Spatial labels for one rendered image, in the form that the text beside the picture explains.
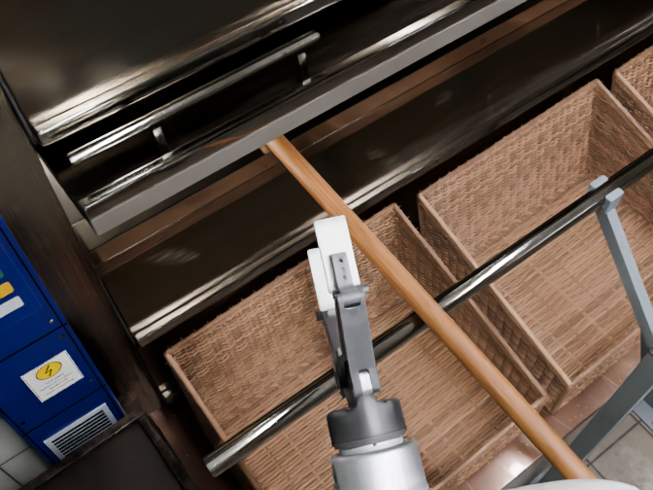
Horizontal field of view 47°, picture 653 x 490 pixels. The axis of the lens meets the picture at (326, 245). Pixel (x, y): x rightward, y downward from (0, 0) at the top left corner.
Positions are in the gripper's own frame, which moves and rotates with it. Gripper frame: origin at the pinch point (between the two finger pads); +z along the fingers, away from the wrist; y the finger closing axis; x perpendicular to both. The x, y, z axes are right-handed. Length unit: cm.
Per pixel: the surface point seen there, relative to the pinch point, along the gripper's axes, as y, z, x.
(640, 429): 139, -44, 93
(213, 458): 21.4, -19.3, -17.0
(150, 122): 4.6, 18.4, -15.7
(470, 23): 15.0, 28.4, 27.1
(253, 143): 9.7, 15.6, -4.8
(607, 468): 136, -51, 79
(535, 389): 69, -23, 41
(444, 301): 27.0, -6.0, 17.4
